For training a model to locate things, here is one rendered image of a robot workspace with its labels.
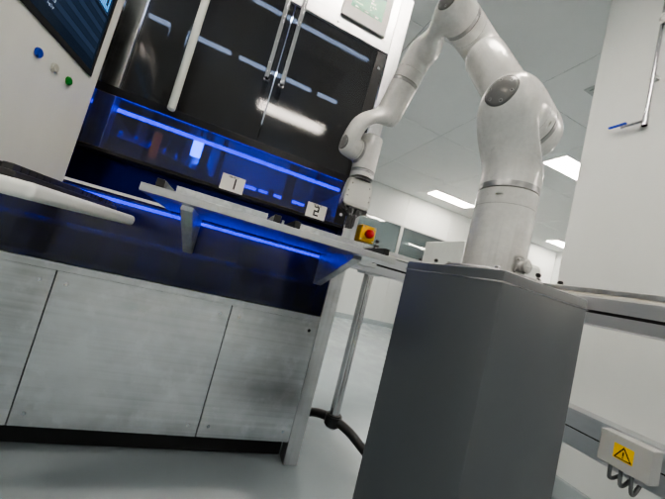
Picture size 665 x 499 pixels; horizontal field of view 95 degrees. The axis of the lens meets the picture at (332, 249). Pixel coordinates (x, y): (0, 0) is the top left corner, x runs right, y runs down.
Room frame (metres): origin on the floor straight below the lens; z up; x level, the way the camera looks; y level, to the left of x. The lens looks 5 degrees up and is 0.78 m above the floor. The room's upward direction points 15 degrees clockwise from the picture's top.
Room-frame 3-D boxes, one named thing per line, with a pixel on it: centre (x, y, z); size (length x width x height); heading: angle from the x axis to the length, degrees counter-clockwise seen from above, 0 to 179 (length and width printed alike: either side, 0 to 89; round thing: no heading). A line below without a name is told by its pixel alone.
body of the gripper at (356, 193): (1.05, -0.03, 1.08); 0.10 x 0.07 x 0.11; 109
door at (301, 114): (1.23, 0.19, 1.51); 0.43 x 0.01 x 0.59; 109
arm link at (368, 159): (1.04, -0.03, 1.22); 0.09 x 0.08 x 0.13; 128
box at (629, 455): (0.89, -0.96, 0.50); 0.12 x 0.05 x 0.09; 19
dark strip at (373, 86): (1.28, 0.00, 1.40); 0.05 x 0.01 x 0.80; 109
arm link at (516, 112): (0.63, -0.32, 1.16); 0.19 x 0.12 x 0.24; 128
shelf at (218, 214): (1.04, 0.21, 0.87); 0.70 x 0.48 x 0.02; 109
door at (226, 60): (1.08, 0.61, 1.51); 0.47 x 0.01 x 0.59; 109
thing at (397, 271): (1.58, -0.35, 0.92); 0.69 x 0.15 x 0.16; 109
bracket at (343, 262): (1.11, -0.03, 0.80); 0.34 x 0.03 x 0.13; 19
